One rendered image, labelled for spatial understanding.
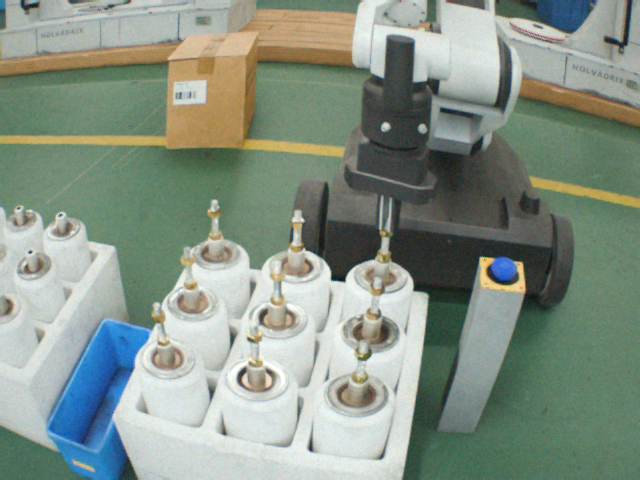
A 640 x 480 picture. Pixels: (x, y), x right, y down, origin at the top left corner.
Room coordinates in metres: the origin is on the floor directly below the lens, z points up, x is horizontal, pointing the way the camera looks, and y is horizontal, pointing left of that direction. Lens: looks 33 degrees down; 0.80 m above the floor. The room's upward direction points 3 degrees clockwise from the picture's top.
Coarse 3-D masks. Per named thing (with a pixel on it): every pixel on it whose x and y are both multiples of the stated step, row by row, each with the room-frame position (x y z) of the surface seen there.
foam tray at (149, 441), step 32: (256, 288) 0.80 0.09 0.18; (416, 320) 0.74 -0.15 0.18; (320, 352) 0.66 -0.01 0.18; (416, 352) 0.67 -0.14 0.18; (128, 384) 0.55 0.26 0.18; (320, 384) 0.60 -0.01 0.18; (416, 384) 0.60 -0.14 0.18; (128, 416) 0.49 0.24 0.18; (128, 448) 0.48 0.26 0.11; (160, 448) 0.47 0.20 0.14; (192, 448) 0.46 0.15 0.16; (224, 448) 0.46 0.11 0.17; (256, 448) 0.46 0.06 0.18; (288, 448) 0.47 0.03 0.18; (384, 448) 0.53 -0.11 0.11
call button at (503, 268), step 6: (498, 258) 0.69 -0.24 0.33; (504, 258) 0.69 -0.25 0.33; (492, 264) 0.68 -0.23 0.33; (498, 264) 0.68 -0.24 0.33; (504, 264) 0.68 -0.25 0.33; (510, 264) 0.68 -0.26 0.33; (492, 270) 0.67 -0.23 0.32; (498, 270) 0.66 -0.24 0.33; (504, 270) 0.66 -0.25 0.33; (510, 270) 0.66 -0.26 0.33; (516, 270) 0.67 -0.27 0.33; (498, 276) 0.66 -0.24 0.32; (504, 276) 0.66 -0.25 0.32; (510, 276) 0.66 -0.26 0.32
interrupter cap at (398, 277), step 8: (360, 264) 0.77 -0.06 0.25; (368, 264) 0.77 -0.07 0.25; (392, 264) 0.77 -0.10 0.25; (360, 272) 0.75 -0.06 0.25; (368, 272) 0.75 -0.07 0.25; (392, 272) 0.76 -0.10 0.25; (400, 272) 0.76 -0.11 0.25; (360, 280) 0.73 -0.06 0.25; (368, 280) 0.74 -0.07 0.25; (392, 280) 0.74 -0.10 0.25; (400, 280) 0.74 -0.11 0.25; (368, 288) 0.71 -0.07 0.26; (392, 288) 0.72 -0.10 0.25; (400, 288) 0.72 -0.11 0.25
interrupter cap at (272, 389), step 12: (240, 360) 0.56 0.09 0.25; (264, 360) 0.56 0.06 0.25; (228, 372) 0.53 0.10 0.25; (240, 372) 0.54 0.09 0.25; (276, 372) 0.54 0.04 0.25; (228, 384) 0.51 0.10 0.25; (240, 384) 0.51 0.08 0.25; (264, 384) 0.52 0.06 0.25; (276, 384) 0.52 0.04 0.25; (288, 384) 0.52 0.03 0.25; (240, 396) 0.49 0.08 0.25; (252, 396) 0.50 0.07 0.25; (264, 396) 0.50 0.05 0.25; (276, 396) 0.50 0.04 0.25
